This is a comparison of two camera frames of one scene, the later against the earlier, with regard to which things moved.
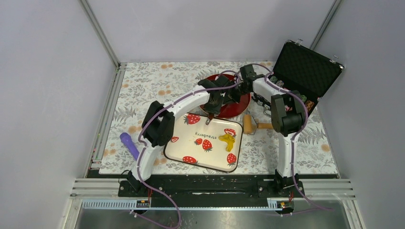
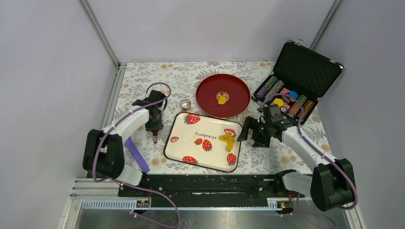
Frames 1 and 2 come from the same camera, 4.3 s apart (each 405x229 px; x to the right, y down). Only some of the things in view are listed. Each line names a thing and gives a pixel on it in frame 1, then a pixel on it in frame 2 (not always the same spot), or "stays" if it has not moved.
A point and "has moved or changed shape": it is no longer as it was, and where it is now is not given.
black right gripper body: (235, 93) to (261, 134)
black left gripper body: (214, 107) to (155, 123)
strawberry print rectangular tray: (216, 146) stays
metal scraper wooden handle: (210, 117) has moved or changed shape
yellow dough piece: (229, 139) stays
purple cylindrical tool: (126, 139) stays
